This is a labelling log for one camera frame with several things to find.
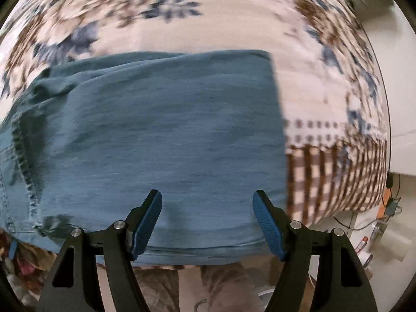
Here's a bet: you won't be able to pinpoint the blue denim pants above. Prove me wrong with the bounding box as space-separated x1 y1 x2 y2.
1 50 286 265

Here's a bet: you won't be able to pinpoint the floral bed blanket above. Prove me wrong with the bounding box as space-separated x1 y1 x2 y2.
1 0 387 224

